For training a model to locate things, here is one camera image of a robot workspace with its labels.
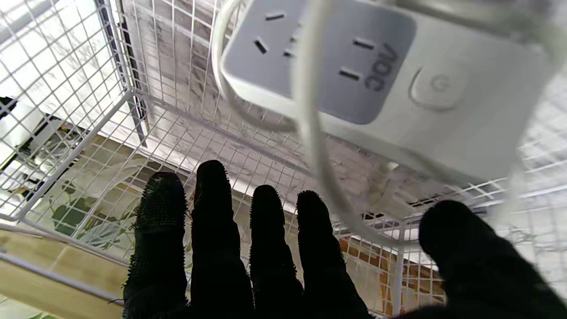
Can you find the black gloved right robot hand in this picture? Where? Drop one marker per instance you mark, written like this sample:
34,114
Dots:
212,266

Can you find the printed room scene backdrop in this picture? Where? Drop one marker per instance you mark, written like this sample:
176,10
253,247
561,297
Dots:
88,204

